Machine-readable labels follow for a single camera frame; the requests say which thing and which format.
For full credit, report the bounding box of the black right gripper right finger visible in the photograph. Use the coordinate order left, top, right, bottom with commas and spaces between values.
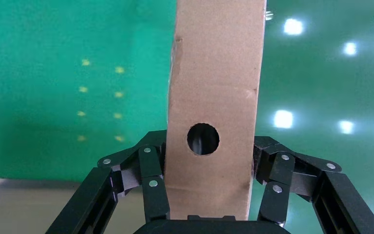
253, 136, 374, 234

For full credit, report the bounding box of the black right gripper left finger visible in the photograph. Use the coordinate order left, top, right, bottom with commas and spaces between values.
45, 130, 171, 234

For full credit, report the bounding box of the small cardboard box with hole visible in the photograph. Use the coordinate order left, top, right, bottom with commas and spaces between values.
166, 0, 268, 222

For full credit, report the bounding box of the green tablecloth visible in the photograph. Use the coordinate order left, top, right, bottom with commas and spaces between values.
0, 0, 178, 182

